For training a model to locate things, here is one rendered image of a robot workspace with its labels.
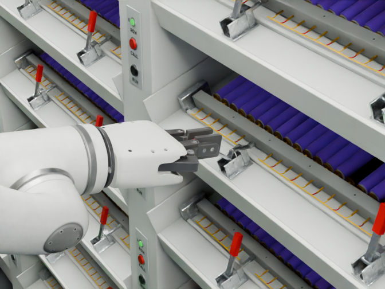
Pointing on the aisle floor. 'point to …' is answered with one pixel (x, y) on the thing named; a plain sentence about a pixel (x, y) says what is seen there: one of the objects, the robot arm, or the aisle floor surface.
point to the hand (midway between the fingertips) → (201, 143)
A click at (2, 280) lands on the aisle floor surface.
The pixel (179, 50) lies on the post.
